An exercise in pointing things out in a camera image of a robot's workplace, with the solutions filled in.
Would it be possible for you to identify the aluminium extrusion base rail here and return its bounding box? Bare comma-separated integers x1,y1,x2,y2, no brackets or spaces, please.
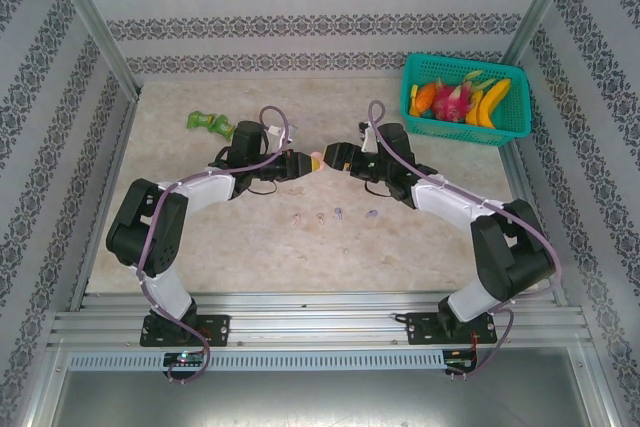
47,290,596,348

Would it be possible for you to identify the aluminium side rail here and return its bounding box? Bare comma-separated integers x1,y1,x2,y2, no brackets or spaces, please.
499,141,569,306
69,94,144,311

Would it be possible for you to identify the green snack packet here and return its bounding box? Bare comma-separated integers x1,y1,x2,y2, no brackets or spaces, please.
187,111,217,131
209,115,236,141

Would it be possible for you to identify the pink toy dragon fruit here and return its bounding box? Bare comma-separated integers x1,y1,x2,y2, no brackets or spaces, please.
431,69,495,122

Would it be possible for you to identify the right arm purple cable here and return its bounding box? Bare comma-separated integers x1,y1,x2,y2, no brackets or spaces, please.
367,100,562,381

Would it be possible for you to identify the orange toy fruit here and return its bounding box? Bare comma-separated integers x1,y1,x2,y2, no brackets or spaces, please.
416,83,440,114

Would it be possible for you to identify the yellow toy banana bunch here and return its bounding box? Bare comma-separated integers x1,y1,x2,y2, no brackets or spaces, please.
464,77,513,128

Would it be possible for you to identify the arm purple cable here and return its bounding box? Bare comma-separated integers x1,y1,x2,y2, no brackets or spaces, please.
137,105,294,386
367,100,562,381

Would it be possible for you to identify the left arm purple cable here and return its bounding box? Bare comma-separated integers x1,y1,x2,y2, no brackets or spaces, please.
137,105,294,386

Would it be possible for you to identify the teal plastic basket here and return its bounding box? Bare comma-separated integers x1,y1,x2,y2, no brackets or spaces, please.
399,52,532,149

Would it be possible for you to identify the small circuit board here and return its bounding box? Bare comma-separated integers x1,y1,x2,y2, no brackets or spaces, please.
163,351,207,369
444,348,479,373

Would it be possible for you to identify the slotted grey cable duct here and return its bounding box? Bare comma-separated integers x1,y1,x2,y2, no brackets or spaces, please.
67,349,446,372

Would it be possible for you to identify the aluminium corner post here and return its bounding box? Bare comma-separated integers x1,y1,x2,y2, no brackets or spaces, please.
42,0,143,99
501,0,585,71

